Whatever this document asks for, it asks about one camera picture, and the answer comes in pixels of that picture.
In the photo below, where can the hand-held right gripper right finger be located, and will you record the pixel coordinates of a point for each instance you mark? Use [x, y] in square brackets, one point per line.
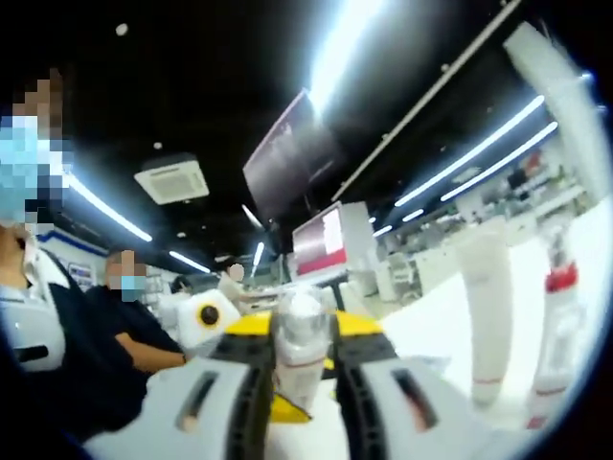
[460, 431]

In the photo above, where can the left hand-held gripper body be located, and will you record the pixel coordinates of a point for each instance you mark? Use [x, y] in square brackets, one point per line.
[191, 326]

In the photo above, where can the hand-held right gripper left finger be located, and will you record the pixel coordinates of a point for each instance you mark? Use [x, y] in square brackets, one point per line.
[143, 421]

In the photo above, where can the white skincare bottle clear cap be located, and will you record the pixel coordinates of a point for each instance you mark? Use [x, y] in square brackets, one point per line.
[299, 374]

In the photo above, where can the white skincare tube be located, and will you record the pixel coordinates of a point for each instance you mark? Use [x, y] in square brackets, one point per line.
[483, 311]

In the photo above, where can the white skincare bottle red collar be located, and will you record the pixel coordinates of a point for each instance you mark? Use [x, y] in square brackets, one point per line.
[555, 335]

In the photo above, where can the standing desk black legs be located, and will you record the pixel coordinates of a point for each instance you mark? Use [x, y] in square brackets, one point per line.
[339, 294]

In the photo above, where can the white office chair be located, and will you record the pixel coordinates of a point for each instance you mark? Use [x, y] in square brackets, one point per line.
[402, 273]

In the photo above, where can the pink screen monitor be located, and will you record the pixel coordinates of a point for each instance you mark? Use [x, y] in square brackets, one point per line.
[316, 244]

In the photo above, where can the white building pillar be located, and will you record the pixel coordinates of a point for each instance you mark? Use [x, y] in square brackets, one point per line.
[560, 96]
[359, 239]

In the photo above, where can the long ceiling light strip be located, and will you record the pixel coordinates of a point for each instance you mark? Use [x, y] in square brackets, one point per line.
[471, 151]
[498, 163]
[110, 207]
[340, 48]

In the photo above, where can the white worn chest device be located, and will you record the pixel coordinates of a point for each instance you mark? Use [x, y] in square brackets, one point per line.
[33, 326]

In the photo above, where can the ceiling air conditioner vent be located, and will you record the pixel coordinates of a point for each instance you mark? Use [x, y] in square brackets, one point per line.
[172, 179]

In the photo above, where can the large hanging dark screen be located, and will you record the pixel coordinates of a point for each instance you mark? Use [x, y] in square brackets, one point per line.
[287, 158]

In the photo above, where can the curved ceiling rail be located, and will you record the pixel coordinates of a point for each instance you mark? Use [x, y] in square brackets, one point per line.
[385, 142]

